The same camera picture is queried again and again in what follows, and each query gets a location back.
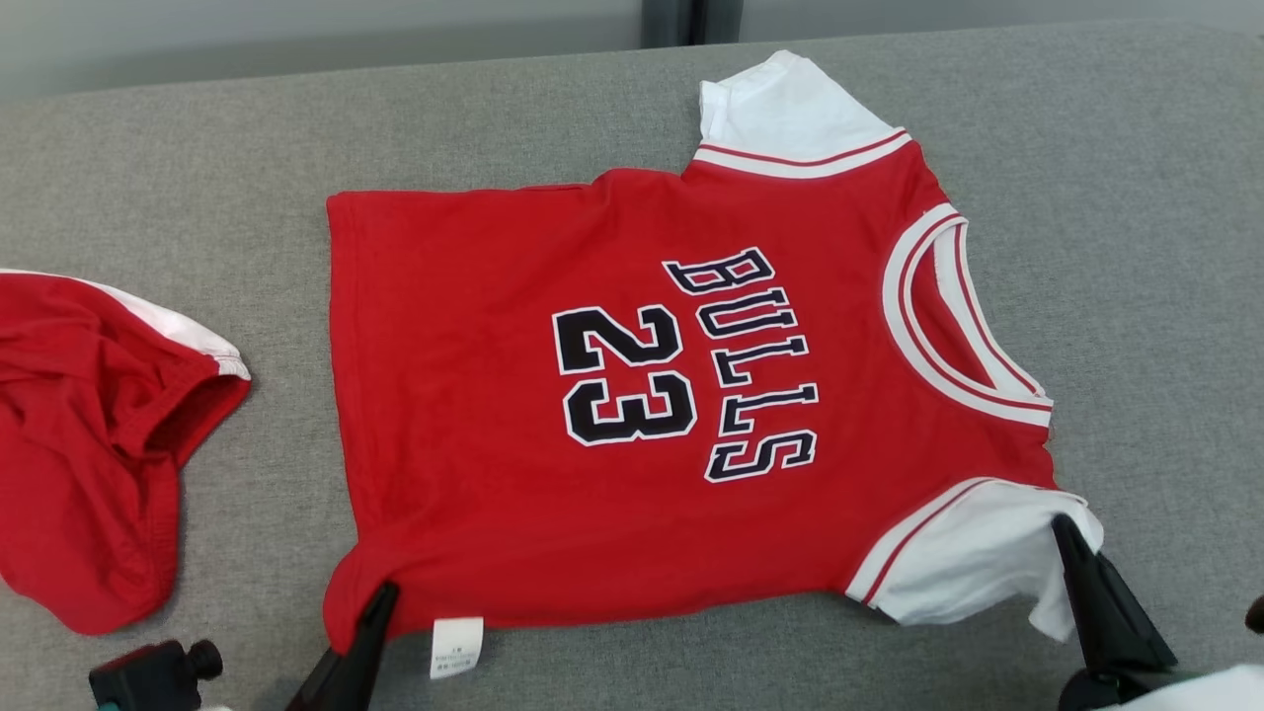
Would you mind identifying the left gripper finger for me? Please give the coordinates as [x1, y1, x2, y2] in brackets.
[286, 581, 402, 711]

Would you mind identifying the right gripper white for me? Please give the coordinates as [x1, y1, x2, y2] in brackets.
[1051, 513, 1264, 711]

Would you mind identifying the red Bulls jersey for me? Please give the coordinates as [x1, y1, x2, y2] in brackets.
[323, 49, 1105, 680]

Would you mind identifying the red shorts white stripe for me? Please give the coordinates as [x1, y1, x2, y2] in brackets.
[0, 269, 252, 635]

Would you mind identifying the grey partition post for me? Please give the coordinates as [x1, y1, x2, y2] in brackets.
[703, 0, 744, 45]
[642, 0, 694, 47]

